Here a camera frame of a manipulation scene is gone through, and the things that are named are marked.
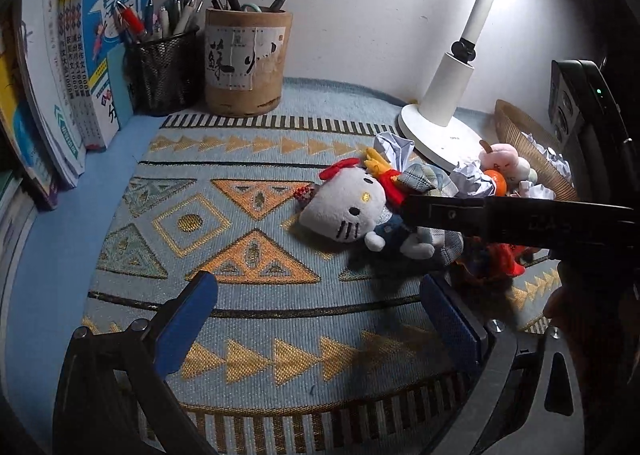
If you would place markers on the bunch of coloured pens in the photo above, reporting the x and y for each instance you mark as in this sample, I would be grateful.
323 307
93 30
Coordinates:
130 17

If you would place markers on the person's right hand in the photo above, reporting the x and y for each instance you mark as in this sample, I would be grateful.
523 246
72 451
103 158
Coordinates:
590 315

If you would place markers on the yellow purple book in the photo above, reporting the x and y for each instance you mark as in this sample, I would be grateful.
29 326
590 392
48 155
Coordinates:
20 135

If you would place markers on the thin workbooks set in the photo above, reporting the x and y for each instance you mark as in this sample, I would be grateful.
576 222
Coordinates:
75 60

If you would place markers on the white cat plush toy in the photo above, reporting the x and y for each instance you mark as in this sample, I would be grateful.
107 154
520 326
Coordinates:
345 205

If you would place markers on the black mesh pen holder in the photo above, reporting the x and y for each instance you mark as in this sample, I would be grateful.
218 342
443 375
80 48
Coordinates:
160 75

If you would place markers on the patterned blue woven mat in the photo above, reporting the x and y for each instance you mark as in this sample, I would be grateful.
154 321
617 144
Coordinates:
300 285

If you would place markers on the red yellow plush toy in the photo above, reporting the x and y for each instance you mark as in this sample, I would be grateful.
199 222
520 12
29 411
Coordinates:
392 182

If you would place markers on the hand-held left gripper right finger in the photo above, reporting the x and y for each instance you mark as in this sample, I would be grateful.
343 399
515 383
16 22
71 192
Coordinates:
450 325

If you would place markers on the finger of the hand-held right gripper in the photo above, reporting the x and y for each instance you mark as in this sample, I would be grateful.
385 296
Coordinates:
445 215

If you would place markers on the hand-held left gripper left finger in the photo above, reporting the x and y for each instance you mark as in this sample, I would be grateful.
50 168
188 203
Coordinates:
185 320

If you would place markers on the bunch of dark markers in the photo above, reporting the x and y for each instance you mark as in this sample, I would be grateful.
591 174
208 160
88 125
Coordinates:
280 0

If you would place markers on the orange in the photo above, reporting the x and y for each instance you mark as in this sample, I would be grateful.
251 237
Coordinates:
496 182

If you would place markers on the blue workbook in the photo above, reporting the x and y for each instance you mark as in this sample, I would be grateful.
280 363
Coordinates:
97 60

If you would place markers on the woven wicker basket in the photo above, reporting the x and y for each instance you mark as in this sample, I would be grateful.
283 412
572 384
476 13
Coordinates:
515 127

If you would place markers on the white desk lamp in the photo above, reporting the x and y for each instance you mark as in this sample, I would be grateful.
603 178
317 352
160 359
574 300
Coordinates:
445 100

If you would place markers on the row of upright books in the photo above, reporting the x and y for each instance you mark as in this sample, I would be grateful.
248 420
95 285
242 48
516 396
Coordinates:
45 60

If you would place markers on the stack of books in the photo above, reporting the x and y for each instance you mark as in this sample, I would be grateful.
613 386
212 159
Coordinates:
10 207

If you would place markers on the bamboo pen holder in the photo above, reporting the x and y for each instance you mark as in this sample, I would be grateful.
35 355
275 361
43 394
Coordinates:
250 95

